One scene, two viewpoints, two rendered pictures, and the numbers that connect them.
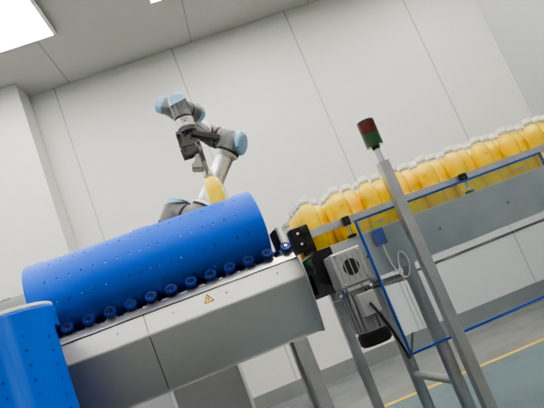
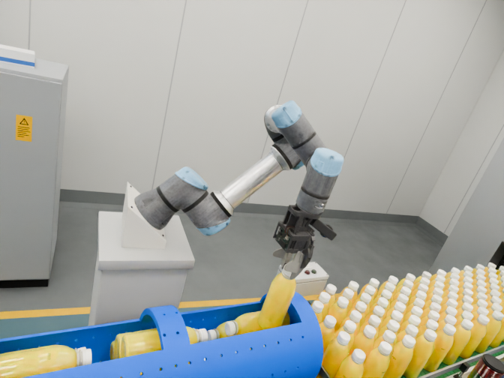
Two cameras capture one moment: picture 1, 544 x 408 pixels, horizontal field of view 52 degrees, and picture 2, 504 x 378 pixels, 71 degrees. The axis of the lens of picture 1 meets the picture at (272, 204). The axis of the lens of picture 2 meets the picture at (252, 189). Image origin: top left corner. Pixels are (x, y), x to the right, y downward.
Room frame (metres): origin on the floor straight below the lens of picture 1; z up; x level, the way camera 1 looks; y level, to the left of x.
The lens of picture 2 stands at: (1.46, 0.67, 1.90)
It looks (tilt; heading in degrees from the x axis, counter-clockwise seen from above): 22 degrees down; 338
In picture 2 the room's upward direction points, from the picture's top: 17 degrees clockwise
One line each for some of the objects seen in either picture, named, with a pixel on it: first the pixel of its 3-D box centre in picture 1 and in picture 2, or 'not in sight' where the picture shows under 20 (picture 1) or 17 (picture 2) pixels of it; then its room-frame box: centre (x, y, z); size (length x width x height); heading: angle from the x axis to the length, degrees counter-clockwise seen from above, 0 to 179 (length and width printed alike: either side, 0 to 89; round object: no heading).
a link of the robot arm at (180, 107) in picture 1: (180, 108); (322, 172); (2.19, 0.21, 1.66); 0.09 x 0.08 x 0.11; 158
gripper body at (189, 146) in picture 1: (189, 142); (298, 227); (2.18, 0.22, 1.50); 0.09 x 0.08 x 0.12; 102
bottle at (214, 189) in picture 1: (216, 197); (278, 298); (2.19, 0.19, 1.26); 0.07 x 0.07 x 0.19
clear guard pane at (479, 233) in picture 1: (478, 247); not in sight; (2.08, -0.64, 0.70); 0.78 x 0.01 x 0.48; 102
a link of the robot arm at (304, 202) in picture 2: (185, 124); (312, 201); (2.18, 0.21, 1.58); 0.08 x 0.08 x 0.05
